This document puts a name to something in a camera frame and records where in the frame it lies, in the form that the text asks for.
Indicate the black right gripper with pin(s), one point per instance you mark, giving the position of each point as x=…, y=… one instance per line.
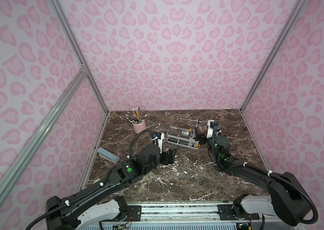
x=204, y=138

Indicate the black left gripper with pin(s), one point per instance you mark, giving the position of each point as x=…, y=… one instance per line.
x=164, y=156

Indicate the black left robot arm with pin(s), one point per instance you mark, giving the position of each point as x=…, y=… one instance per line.
x=64, y=213

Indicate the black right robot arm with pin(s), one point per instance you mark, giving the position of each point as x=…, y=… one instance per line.
x=286, y=199

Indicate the cream toothbrush holder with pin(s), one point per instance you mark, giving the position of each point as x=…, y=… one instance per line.
x=182, y=137

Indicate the pink metal pencil bucket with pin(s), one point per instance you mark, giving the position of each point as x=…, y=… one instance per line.
x=139, y=127

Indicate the bundle of coloured pencils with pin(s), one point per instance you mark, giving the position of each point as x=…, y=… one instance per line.
x=136, y=116

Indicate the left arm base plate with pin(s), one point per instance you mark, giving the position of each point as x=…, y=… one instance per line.
x=133, y=212

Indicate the aluminium front rail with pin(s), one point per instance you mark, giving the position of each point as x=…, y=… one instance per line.
x=174, y=216

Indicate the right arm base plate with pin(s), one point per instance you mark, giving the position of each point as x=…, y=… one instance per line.
x=230, y=212

